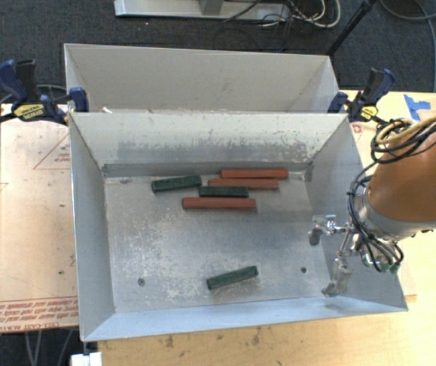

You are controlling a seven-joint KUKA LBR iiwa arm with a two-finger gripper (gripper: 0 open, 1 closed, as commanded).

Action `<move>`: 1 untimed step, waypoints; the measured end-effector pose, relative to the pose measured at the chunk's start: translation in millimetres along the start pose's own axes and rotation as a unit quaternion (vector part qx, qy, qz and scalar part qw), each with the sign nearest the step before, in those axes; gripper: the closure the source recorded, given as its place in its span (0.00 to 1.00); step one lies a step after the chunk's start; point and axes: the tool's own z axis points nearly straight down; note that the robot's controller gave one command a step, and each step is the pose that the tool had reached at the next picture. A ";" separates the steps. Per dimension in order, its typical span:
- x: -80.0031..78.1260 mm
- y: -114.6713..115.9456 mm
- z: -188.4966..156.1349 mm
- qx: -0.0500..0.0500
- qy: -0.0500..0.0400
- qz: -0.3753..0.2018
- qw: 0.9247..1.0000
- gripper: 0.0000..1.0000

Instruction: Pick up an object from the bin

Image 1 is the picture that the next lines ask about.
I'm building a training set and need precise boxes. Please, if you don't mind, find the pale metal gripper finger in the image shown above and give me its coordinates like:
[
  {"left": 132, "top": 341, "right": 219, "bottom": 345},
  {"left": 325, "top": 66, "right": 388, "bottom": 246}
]
[
  {"left": 321, "top": 257, "right": 354, "bottom": 298},
  {"left": 308, "top": 214, "right": 347, "bottom": 246}
]

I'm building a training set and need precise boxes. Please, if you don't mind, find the red-brown flat block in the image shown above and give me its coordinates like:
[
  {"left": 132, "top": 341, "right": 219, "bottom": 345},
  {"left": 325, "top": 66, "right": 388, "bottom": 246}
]
[
  {"left": 181, "top": 197, "right": 257, "bottom": 211},
  {"left": 207, "top": 178, "right": 281, "bottom": 191},
  {"left": 220, "top": 168, "right": 290, "bottom": 181}
]

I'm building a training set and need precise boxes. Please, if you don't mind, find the dark green flat block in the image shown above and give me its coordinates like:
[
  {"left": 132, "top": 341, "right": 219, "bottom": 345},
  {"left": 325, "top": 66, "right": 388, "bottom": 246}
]
[
  {"left": 198, "top": 185, "right": 250, "bottom": 199},
  {"left": 206, "top": 265, "right": 260, "bottom": 291},
  {"left": 150, "top": 175, "right": 203, "bottom": 194}
]

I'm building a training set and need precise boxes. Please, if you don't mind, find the grey metal bin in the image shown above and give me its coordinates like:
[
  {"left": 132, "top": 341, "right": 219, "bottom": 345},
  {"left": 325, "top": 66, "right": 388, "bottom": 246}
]
[{"left": 63, "top": 43, "right": 409, "bottom": 343}]

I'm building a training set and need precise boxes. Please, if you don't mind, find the brown cardboard board, red print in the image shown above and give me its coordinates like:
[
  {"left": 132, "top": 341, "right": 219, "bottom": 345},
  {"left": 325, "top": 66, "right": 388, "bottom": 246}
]
[{"left": 0, "top": 103, "right": 418, "bottom": 335}]

